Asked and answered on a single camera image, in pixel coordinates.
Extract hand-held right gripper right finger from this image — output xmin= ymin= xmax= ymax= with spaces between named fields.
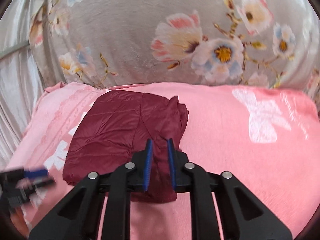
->
xmin=167 ymin=138 xmax=293 ymax=240

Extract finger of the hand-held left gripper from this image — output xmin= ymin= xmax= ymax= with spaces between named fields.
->
xmin=30 ymin=179 xmax=57 ymax=189
xmin=22 ymin=169 xmax=49 ymax=179

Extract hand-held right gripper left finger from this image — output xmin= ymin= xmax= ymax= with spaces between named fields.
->
xmin=29 ymin=139 xmax=153 ymax=240

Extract maroon puffer jacket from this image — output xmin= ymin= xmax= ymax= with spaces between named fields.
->
xmin=62 ymin=90 xmax=190 ymax=204

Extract pink blanket with white bows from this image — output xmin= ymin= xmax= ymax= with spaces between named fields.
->
xmin=5 ymin=81 xmax=320 ymax=240

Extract white satin cloth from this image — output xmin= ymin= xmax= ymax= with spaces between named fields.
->
xmin=0 ymin=0 xmax=64 ymax=168

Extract grey floral blanket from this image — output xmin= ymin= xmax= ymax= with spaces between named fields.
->
xmin=29 ymin=0 xmax=320 ymax=98

